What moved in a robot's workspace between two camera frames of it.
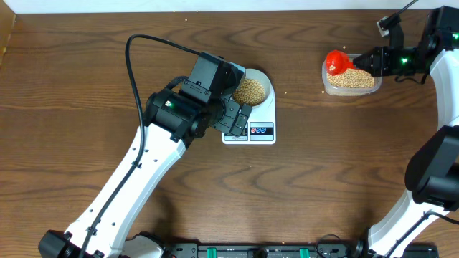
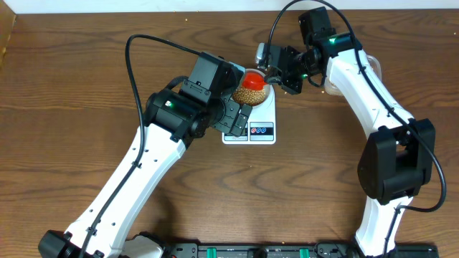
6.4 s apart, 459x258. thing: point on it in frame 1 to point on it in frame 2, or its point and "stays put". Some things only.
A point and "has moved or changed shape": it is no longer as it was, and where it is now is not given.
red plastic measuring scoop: (337, 62) has moved or changed shape
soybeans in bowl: (249, 92) stays put
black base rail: (285, 250) stays put
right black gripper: (381, 56) to (276, 76)
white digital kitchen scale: (262, 126) stays put
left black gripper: (231, 110) stays put
